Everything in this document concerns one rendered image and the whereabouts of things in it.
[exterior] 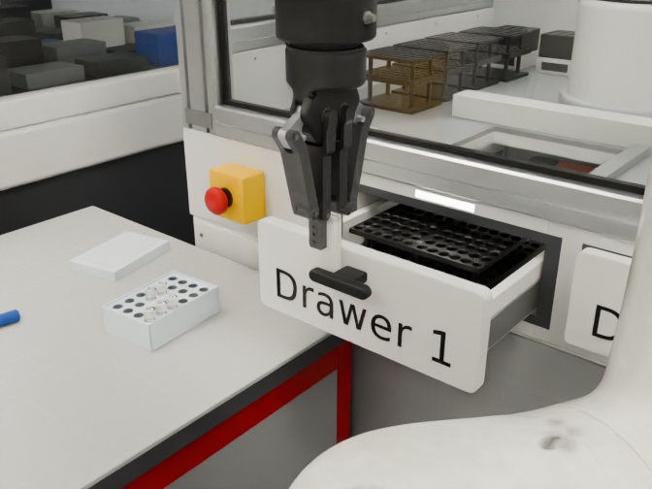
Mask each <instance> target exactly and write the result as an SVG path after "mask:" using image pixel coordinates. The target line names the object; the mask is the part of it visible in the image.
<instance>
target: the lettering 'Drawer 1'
mask: <svg viewBox="0 0 652 489"><path fill-rule="evenodd" d="M280 273H282V274H285V275H287V276H288V277H290V279H291V281H292V284H293V294H292V296H290V297H287V296H284V295H281V294H280ZM308 291H311V292H313V288H310V287H309V288H307V289H306V287H305V286H304V285H303V307H304V308H306V307H307V305H306V295H307V292H308ZM277 295H278V296H279V297H280V298H282V299H285V300H294V299H295V298H296V295H297V285H296V281H295V279H294V277H293V276H291V275H290V274H289V273H287V272H286V271H284V270H281V269H279V268H277ZM319 295H321V296H325V297H326V298H328V300H329V302H330V304H329V303H326V302H323V301H319V302H318V303H317V305H316V307H317V310H318V312H319V313H320V314H321V315H323V316H328V315H330V318H332V319H333V301H332V299H331V297H330V296H329V295H328V294H326V293H323V292H318V296H319ZM339 301H340V306H341V311H342V319H343V324H346V325H348V322H349V319H350V315H351V312H352V311H353V315H354V320H355V325H356V329H358V330H360V331H361V328H362V324H363V321H364V317H365V314H366V310H364V309H363V310H362V313H361V317H360V320H359V324H358V319H357V314H356V309H355V306H354V305H352V304H350V307H349V310H348V314H347V317H345V312H344V307H343V302H342V300H340V299H339ZM320 305H325V306H328V307H330V310H329V312H328V313H324V312H323V311H321V309H320ZM378 318H381V319H383V320H384V321H385V322H386V324H387V327H384V326H382V325H379V324H377V323H375V321H376V320H377V319H378ZM375 326H376V327H378V328H380V329H383V330H385V331H388V332H390V333H391V325H390V322H389V320H388V319H387V318H386V317H385V316H383V315H380V314H377V315H375V316H374V317H373V318H372V321H371V327H372V331H373V333H374V334H375V336H376V337H377V338H379V339H380V340H383V341H386V342H390V338H384V337H382V336H380V335H379V334H378V333H377V332H376V330H375ZM405 329H408V330H410V331H412V327H410V326H404V327H403V324H402V323H399V327H398V346H399V347H402V333H403V331H404V330H405ZM433 334H436V335H440V359H438V358H436V357H433V356H432V360H433V361H435V362H438V363H440V364H442V365H445V366H446V367H449V368H450V365H451V364H449V363H447V362H444V361H443V358H444V346H445V332H443V331H439V330H434V331H433Z"/></svg>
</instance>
